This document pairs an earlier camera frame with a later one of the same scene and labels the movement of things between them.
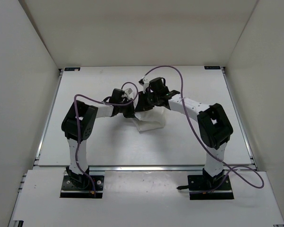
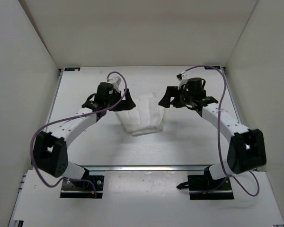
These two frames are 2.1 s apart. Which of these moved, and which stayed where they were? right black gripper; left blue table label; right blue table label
Moved: right black gripper
Stayed: left blue table label; right blue table label
